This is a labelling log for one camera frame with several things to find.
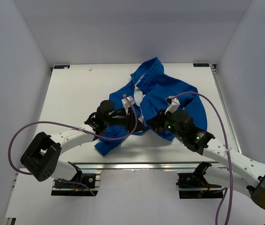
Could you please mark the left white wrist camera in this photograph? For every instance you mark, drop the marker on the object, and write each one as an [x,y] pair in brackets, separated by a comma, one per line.
[127,102]

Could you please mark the aluminium rail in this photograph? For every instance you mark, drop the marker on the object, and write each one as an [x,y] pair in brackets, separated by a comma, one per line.
[225,109]
[137,166]

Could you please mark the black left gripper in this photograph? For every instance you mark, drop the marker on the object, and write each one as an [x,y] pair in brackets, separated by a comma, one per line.
[129,121]

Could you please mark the corner label sticker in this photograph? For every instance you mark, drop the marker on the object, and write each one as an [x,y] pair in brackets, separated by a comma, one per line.
[61,66]
[201,64]

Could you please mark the aluminium front rail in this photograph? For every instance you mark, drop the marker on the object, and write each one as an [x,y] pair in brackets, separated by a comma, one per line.
[137,166]

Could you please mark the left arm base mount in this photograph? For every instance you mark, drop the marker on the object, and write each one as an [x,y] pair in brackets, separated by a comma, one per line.
[87,185]

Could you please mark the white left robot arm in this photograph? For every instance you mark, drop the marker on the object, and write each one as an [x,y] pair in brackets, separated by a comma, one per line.
[42,155]

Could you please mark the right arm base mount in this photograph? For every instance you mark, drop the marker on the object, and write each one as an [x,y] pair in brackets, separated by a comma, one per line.
[192,187]

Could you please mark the aluminium right side rail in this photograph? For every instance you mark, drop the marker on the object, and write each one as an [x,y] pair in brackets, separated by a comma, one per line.
[225,109]

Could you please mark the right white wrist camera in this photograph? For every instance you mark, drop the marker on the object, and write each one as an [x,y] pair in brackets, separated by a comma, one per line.
[173,104]

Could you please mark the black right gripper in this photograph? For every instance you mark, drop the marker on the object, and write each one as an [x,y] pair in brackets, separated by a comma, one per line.
[156,123]

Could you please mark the right corner label sticker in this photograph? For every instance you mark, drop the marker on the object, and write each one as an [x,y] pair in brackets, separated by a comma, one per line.
[201,64]

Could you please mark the left corner label sticker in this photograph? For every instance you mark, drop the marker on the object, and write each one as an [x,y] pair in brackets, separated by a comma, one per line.
[61,66]

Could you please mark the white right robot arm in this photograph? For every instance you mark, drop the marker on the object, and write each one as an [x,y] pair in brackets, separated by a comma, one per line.
[248,175]

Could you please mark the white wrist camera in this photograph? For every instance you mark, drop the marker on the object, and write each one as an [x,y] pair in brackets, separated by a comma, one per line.
[127,102]
[173,104]

